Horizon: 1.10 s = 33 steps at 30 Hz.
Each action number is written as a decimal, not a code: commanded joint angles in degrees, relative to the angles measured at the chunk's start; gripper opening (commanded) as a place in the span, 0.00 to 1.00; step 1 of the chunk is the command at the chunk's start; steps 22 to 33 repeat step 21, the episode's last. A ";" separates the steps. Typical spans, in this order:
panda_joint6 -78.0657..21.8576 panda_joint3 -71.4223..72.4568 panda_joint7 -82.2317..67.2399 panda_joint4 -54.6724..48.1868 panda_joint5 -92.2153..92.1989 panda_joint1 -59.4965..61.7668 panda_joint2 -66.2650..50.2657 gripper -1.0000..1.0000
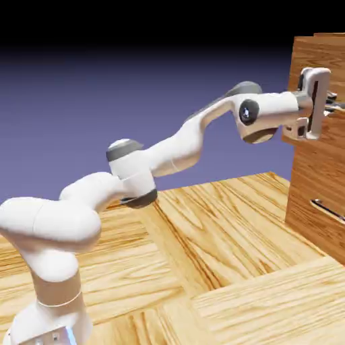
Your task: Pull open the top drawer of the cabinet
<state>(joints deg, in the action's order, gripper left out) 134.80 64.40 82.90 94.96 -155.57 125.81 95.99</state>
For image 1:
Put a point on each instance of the wooden cabinet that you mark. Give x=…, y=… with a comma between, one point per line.
x=318, y=175

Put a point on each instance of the wooden drawer front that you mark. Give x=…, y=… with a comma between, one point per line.
x=304, y=188
x=310, y=54

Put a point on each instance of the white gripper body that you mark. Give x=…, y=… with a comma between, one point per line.
x=322, y=89

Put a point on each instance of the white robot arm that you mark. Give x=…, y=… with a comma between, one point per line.
x=172, y=151

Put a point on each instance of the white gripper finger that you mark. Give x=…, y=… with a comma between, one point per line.
x=331, y=96
x=328, y=112

